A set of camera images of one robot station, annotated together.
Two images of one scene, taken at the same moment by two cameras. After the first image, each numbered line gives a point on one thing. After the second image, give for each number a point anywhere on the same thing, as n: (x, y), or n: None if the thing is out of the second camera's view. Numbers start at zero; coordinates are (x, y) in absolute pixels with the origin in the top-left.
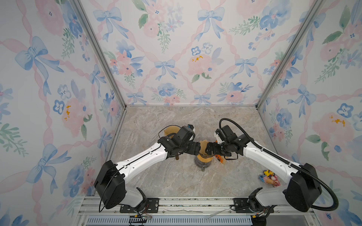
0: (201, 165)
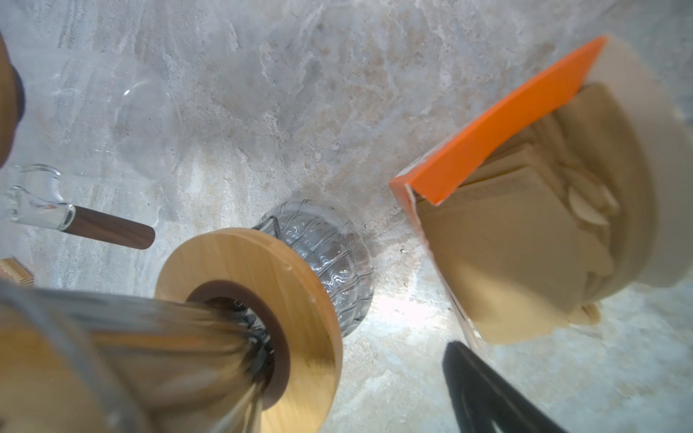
0: (339, 247)
